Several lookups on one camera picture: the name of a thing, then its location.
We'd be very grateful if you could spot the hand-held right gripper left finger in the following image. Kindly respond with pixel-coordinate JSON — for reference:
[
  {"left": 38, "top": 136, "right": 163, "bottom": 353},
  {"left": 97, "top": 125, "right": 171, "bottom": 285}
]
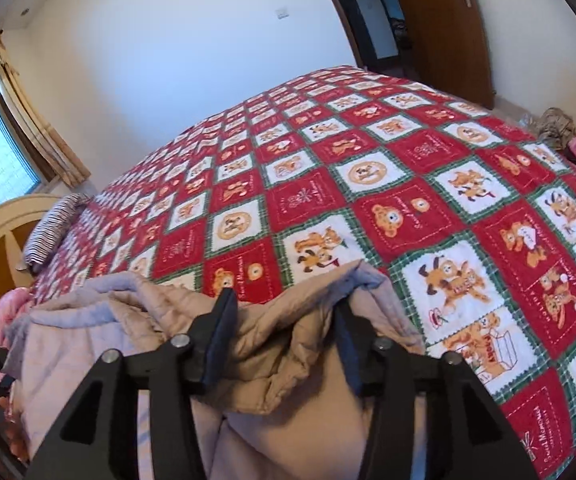
[{"left": 25, "top": 287, "right": 239, "bottom": 480}]

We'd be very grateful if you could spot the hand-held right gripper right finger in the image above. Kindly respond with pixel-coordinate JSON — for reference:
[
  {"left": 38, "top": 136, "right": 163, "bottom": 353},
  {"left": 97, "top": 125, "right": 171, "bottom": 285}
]
[{"left": 335, "top": 305, "right": 538, "bottom": 480}]

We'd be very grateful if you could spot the light purple puffer jacket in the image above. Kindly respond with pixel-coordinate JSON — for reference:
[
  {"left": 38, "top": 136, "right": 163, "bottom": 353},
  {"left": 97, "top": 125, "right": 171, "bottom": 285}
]
[{"left": 5, "top": 259, "right": 426, "bottom": 480}]

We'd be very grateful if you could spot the pile of clothes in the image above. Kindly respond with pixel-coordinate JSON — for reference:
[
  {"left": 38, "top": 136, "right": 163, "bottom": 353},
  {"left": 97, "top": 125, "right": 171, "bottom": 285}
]
[{"left": 535, "top": 106, "right": 576, "bottom": 152}]

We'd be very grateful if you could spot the striped pillow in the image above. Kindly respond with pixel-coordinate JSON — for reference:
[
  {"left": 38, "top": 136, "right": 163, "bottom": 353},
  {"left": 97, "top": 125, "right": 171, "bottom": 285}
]
[{"left": 23, "top": 192, "right": 91, "bottom": 273}]

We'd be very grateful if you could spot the red printed bedspread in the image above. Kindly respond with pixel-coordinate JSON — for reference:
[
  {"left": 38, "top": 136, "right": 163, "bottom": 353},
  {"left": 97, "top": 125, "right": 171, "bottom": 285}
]
[{"left": 30, "top": 65, "right": 576, "bottom": 480}]

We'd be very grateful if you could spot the beige patterned curtain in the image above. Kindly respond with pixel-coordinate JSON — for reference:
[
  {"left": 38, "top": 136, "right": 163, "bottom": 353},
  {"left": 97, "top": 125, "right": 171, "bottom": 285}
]
[{"left": 0, "top": 31, "right": 92, "bottom": 186}]

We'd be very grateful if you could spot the brown wooden door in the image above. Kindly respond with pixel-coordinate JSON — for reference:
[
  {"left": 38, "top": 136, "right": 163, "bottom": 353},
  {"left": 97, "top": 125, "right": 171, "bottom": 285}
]
[{"left": 382, "top": 0, "right": 496, "bottom": 111}]

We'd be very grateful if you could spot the dark wooden door frame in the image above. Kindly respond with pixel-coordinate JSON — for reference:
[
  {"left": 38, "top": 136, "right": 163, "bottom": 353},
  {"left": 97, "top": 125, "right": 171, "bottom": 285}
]
[{"left": 312, "top": 0, "right": 419, "bottom": 83}]

